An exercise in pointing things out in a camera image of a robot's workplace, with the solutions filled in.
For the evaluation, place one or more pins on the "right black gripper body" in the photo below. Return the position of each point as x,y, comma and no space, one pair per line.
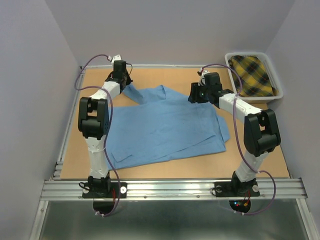
208,91

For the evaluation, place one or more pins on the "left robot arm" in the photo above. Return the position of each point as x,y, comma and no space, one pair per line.
94,121

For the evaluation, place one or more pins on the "aluminium mounting rail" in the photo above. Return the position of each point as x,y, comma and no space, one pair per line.
167,190

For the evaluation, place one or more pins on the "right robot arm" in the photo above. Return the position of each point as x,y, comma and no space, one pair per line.
261,133

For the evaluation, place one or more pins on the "yellow plaid shirt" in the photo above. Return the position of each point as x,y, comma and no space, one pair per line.
251,79

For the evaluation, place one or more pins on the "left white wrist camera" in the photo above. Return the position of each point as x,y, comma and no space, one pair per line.
114,58

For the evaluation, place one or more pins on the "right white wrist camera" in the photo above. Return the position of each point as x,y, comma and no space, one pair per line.
202,73

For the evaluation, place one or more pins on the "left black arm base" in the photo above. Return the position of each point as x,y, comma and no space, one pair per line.
117,190

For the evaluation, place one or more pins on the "white plastic basket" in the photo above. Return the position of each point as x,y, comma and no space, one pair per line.
275,82

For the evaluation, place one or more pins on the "light blue long sleeve shirt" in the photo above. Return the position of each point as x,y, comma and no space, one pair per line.
163,126

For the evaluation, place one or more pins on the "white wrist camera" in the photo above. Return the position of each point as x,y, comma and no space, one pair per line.
202,73
114,58

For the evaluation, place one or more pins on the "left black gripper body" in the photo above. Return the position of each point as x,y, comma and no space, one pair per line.
126,77

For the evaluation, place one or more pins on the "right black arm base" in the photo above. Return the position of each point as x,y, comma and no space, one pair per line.
235,189

